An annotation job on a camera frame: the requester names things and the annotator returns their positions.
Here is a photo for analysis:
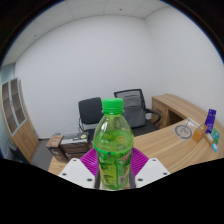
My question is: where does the wooden side desk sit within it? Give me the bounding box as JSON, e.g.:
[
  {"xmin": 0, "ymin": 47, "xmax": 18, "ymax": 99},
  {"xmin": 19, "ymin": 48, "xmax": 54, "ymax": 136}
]
[{"xmin": 151, "ymin": 93, "xmax": 208, "ymax": 129}]

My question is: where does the dark armchair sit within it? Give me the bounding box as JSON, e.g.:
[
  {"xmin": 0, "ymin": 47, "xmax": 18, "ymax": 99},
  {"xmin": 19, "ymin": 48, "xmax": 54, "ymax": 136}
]
[{"xmin": 2, "ymin": 139, "xmax": 18, "ymax": 160}]

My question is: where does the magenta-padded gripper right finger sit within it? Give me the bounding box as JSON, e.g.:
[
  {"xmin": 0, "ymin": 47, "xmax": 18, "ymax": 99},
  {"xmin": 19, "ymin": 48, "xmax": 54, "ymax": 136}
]
[{"xmin": 128, "ymin": 147, "xmax": 172, "ymax": 189}]

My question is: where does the black mesh office chair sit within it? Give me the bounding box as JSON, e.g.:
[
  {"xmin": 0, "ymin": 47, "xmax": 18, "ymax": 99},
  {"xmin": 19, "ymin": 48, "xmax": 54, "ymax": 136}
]
[{"xmin": 113, "ymin": 88, "xmax": 162, "ymax": 129}]

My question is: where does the small tan box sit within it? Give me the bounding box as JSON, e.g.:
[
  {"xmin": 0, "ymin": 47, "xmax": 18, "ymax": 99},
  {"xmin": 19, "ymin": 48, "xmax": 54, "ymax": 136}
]
[{"xmin": 203, "ymin": 132, "xmax": 214, "ymax": 146}]

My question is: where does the clear sheet with round print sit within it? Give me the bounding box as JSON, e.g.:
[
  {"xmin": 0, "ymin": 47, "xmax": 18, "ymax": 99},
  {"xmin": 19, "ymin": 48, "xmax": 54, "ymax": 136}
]
[{"xmin": 174, "ymin": 118, "xmax": 201, "ymax": 140}]

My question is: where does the purple standing card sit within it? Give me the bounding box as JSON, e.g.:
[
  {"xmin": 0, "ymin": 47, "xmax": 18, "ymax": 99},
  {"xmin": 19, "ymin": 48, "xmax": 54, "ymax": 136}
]
[{"xmin": 204, "ymin": 108, "xmax": 217, "ymax": 134}]

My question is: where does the tall brown cardboard box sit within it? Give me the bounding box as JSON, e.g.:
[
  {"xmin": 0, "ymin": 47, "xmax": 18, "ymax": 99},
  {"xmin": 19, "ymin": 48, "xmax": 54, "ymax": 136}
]
[{"xmin": 45, "ymin": 133, "xmax": 68, "ymax": 163}]

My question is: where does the wooden shelf cabinet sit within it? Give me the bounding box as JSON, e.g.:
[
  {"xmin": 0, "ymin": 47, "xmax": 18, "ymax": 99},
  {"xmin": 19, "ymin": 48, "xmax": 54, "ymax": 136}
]
[{"xmin": 0, "ymin": 77, "xmax": 40, "ymax": 163}]

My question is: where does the dark fabric office chair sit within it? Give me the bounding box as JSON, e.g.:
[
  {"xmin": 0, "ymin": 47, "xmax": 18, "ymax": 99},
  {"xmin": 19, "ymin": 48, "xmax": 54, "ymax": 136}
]
[{"xmin": 77, "ymin": 96, "xmax": 104, "ymax": 134}]

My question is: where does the green drink bottle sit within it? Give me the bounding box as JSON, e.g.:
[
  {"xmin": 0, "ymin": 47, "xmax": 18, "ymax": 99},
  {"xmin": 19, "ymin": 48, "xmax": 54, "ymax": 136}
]
[{"xmin": 92, "ymin": 97, "xmax": 135, "ymax": 191}]

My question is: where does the small orange box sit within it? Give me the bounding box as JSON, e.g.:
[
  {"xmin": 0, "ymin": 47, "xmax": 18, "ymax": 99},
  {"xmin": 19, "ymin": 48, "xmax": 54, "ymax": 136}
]
[{"xmin": 192, "ymin": 123, "xmax": 208, "ymax": 144}]

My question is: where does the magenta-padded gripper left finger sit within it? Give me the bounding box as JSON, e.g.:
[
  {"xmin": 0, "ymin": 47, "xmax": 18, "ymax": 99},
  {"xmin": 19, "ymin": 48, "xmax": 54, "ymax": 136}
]
[{"xmin": 57, "ymin": 147, "xmax": 101, "ymax": 190}]

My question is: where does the small green packet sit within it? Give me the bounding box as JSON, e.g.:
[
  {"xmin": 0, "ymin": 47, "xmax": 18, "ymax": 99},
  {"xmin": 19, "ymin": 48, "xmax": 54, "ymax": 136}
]
[{"xmin": 211, "ymin": 128, "xmax": 221, "ymax": 145}]

